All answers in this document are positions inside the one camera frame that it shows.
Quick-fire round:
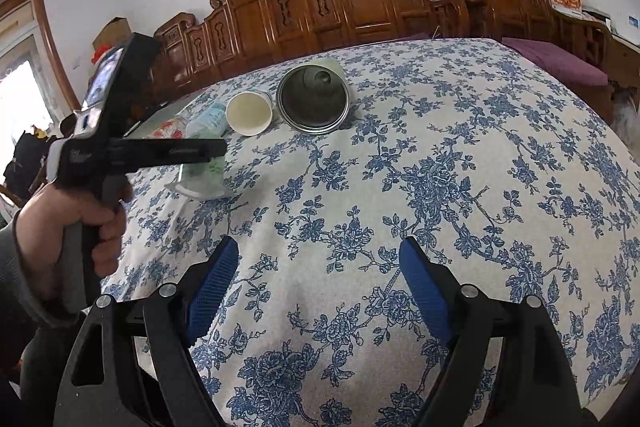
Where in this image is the translucent green labelled cup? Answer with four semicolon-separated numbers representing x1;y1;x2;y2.
165;157;232;200

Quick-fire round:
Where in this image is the grey sleeve left forearm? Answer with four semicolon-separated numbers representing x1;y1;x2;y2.
1;213;78;327

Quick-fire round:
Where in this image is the clear blue plastic cup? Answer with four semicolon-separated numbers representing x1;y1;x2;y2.
184;102;228;139

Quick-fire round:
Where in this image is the white paper cup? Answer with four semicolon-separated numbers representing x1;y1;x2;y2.
226;90;273;136

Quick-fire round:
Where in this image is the cream steel-lined thermos cup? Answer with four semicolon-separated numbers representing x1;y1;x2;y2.
276;58;354;135

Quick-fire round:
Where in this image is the person's left hand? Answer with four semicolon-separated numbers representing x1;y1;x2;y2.
14;184;126;301

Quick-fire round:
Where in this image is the black clothes pile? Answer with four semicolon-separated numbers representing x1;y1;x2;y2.
3;132;58;202

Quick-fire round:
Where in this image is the clear glass with red print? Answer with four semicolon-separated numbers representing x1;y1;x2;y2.
146;117;186;140

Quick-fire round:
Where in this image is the brown cardboard box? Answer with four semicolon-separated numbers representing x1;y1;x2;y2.
92;17;132;51

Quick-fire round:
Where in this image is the blue floral tablecloth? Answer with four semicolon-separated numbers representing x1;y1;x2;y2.
103;39;639;426

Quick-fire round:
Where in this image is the long carved wooden sofa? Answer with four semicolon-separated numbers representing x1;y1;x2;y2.
152;0;470;102

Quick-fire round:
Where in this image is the purple armchair cushion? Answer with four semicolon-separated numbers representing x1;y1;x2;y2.
501;37;608;87

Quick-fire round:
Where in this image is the wooden side table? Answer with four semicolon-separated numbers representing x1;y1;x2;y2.
582;6;640;88

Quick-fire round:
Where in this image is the carved wooden armchair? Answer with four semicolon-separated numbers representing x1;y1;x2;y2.
465;0;613;122

